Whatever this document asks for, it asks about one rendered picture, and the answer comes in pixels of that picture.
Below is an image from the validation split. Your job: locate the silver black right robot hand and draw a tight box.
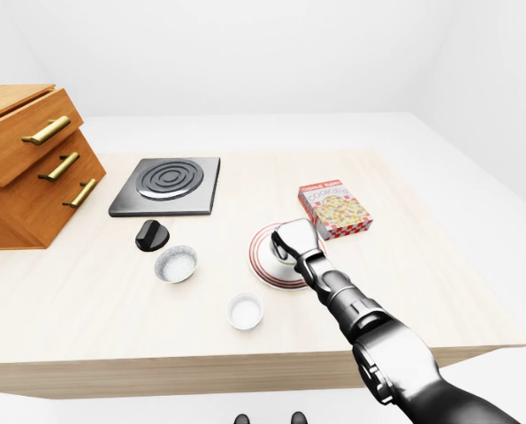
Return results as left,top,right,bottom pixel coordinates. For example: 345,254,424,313
270,217,324,266

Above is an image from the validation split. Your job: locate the white plate with red rings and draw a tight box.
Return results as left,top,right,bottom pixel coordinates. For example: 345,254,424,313
248,223,328,292

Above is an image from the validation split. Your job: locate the patterned grey white bowl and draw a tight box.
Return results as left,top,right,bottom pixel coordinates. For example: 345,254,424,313
154,245,199,284

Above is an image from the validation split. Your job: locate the flat dark stove plate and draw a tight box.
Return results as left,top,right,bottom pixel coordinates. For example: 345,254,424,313
108,156,222,218

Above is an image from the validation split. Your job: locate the red white cookie box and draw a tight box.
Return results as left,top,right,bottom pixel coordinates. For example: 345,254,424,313
298,178,375,241

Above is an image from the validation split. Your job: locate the small white ramekin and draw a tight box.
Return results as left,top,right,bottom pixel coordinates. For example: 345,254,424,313
226,291,264,333

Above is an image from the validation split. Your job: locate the round black stove knob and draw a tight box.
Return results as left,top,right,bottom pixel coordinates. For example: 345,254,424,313
134,219,172,254

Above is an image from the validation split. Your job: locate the wooden cabinet drawer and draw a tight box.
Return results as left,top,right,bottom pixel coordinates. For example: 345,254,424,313
0,128,100,208
5,163,108,249
0,87,85,188

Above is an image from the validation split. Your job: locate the wooden cabinet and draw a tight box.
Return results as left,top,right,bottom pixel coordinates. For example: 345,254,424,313
0,84,108,251

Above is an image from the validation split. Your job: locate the brass drawer handle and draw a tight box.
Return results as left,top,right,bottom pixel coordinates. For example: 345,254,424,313
62,178,98,209
21,115,72,147
37,152,80,183

